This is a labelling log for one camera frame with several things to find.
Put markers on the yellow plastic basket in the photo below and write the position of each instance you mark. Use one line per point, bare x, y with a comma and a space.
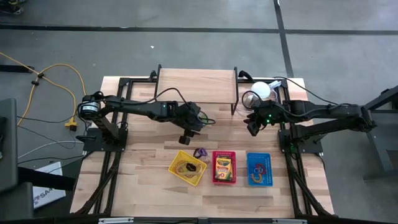
174, 168

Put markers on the small green band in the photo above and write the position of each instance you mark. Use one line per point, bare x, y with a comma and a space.
206, 117

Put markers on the black metal stand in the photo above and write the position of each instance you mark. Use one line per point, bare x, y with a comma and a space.
388, 93

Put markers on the blue spiral coil band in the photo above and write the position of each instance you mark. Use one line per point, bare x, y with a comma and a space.
257, 170

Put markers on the white dome metal lamp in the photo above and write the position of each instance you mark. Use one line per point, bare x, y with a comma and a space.
261, 89

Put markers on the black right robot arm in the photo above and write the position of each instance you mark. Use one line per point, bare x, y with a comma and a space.
326, 110

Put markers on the grey cabinet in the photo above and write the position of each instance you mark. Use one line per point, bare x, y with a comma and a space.
7, 140

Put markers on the black flat board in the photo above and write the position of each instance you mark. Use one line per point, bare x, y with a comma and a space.
46, 179

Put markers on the red plastic basket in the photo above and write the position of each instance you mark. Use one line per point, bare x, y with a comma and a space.
214, 168

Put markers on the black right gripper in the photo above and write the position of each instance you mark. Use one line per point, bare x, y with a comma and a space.
267, 113

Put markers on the person's shoe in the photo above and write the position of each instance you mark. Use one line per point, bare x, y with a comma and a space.
12, 7

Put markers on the Crayola crayon box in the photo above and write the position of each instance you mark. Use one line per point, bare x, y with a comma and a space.
224, 169

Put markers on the black spiral coil band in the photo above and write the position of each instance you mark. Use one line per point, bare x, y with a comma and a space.
190, 167
195, 154

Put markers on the black metal table frame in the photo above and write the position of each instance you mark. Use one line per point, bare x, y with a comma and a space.
124, 82

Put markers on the blue plastic basket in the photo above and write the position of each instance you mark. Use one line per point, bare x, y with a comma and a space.
269, 169

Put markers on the wooden shelf riser black legs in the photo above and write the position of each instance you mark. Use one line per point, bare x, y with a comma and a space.
196, 85

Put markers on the orange spiral coil band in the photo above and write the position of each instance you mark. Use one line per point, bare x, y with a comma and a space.
252, 179

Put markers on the silver frame bracket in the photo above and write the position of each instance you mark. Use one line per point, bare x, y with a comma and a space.
115, 220
289, 221

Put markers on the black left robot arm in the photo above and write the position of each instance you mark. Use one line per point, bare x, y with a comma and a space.
133, 107

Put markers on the white printed sign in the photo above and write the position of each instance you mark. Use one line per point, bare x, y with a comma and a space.
49, 196

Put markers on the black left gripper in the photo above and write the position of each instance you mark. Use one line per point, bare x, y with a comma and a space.
189, 119

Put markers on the red rubber band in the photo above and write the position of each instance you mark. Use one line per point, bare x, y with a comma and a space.
264, 169

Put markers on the long red-brown rubber band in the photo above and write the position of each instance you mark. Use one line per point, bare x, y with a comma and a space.
191, 177

